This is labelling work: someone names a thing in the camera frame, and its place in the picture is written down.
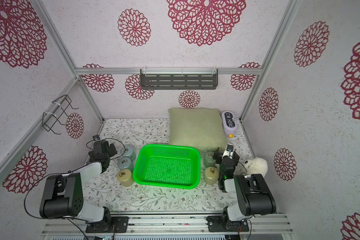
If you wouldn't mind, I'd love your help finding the blue-grey tea canister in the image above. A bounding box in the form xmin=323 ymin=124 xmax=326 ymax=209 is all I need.
xmin=122 ymin=145 xmax=137 ymax=162
xmin=118 ymin=157 xmax=134 ymax=172

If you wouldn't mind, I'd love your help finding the green plastic perforated basket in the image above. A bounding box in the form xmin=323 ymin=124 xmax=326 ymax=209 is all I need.
xmin=133 ymin=144 xmax=201 ymax=190

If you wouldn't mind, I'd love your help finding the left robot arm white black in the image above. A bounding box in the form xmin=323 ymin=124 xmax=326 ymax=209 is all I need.
xmin=39 ymin=136 xmax=117 ymax=225

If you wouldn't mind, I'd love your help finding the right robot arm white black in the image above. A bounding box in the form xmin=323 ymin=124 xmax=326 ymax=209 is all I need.
xmin=213 ymin=145 xmax=276 ymax=228

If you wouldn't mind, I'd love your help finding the white plush seal toy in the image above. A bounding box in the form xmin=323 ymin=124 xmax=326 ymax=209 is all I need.
xmin=244 ymin=157 xmax=268 ymax=177

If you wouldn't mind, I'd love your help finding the green linen cushion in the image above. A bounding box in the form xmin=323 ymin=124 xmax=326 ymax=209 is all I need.
xmin=169 ymin=108 xmax=228 ymax=151

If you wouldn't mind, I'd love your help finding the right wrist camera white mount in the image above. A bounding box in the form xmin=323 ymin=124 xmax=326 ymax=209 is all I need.
xmin=222 ymin=145 xmax=234 ymax=159

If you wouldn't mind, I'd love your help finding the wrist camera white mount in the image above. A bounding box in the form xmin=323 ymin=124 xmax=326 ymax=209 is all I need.
xmin=93 ymin=135 xmax=101 ymax=143
xmin=222 ymin=145 xmax=234 ymax=159

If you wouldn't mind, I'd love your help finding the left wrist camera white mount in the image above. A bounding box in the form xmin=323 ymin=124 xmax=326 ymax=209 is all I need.
xmin=93 ymin=135 xmax=101 ymax=143

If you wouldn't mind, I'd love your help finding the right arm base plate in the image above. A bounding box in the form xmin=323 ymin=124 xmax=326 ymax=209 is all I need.
xmin=206 ymin=215 xmax=250 ymax=232

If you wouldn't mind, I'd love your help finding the black wire wall rack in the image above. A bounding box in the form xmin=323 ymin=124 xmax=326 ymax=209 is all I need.
xmin=41 ymin=94 xmax=78 ymax=135

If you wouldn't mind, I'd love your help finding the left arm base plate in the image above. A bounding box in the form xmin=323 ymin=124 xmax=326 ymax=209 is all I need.
xmin=85 ymin=217 xmax=129 ymax=234

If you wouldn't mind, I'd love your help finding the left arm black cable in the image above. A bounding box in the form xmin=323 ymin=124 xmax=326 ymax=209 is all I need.
xmin=23 ymin=137 xmax=127 ymax=220

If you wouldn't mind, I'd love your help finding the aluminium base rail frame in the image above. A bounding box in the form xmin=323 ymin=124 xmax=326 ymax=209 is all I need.
xmin=41 ymin=211 xmax=297 ymax=240

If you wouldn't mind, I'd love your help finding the grey metal wall shelf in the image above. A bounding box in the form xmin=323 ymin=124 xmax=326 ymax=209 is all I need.
xmin=140 ymin=69 xmax=218 ymax=90

